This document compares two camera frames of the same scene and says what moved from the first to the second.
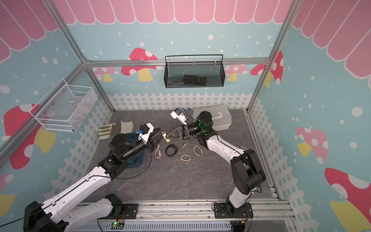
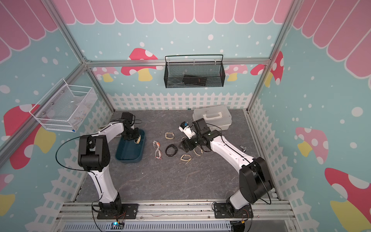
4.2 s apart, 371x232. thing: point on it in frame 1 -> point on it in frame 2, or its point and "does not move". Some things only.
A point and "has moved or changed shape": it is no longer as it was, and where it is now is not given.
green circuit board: x=117 y=225 does not move
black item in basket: x=191 y=79 does not move
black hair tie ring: x=171 y=150 does not move
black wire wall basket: x=194 y=71 does not move
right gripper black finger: x=175 y=136 -> x=183 y=148
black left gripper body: x=150 y=144 -> x=131 y=134
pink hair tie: x=158 y=153 does not move
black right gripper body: x=185 y=132 -> x=192 y=143
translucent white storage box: x=221 y=116 does not move
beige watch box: x=164 y=134 has moved or changed shape
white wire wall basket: x=65 y=108 does not move
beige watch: x=198 y=150 does not move
